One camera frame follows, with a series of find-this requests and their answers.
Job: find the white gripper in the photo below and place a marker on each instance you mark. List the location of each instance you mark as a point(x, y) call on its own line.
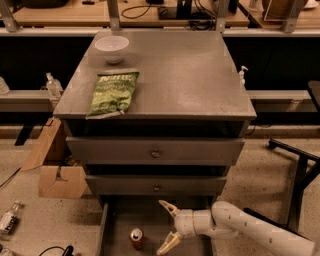
point(184, 223)

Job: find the red coke can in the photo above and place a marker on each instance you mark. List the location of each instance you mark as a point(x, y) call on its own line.
point(137, 238)

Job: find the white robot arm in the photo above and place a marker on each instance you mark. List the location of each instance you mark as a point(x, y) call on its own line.
point(224, 221)

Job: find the grey open bottom drawer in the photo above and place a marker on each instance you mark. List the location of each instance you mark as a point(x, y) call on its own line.
point(121, 214)

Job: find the grey middle drawer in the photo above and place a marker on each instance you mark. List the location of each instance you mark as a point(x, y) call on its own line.
point(155, 185)

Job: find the grey drawer cabinet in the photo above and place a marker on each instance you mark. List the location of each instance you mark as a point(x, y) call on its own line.
point(188, 88)

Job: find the grey top drawer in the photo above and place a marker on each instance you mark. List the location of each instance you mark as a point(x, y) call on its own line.
point(160, 151)

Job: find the brown cardboard box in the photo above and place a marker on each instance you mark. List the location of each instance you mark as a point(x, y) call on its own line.
point(59, 175)

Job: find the green chip bag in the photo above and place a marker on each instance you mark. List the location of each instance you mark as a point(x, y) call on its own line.
point(113, 93)

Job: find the clear bottle on floor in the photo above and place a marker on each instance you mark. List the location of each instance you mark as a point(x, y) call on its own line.
point(10, 218)

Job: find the clear bottle on shelf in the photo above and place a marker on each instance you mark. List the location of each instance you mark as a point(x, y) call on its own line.
point(53, 86)

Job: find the white bowl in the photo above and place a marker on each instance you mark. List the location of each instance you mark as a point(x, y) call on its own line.
point(113, 48)

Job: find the wooden desk in background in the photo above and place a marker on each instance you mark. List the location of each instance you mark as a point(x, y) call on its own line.
point(133, 13)

